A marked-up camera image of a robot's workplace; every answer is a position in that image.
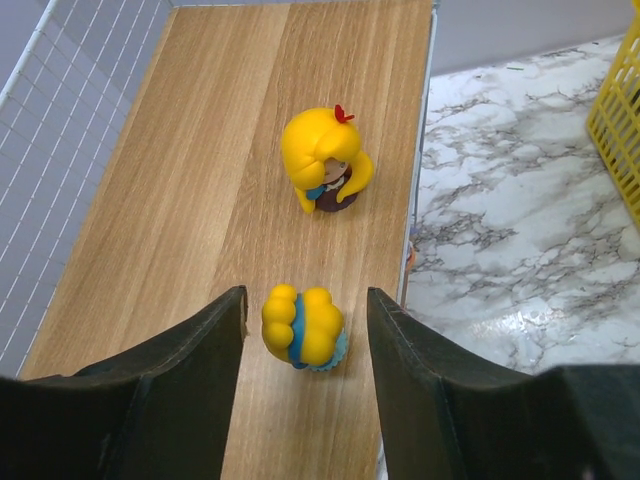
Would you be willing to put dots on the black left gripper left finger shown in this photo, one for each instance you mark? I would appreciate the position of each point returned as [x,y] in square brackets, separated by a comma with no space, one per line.
[159,410]

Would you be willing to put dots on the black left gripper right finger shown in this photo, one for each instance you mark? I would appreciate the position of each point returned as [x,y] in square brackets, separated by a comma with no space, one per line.
[446,413]

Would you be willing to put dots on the yellow minion toy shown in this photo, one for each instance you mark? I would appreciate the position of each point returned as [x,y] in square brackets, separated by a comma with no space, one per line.
[304,329]

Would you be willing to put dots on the yellow duck toy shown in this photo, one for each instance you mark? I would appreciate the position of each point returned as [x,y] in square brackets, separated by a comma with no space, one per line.
[324,160]

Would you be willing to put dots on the yellow plastic basket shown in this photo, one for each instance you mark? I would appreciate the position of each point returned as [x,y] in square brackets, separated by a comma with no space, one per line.
[613,121]

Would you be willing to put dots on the purple figure orange donut toy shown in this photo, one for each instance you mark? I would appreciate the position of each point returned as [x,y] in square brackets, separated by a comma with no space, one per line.
[411,253]

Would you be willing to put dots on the white wire wooden shelf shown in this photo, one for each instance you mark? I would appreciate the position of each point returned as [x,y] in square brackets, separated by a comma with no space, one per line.
[142,177]

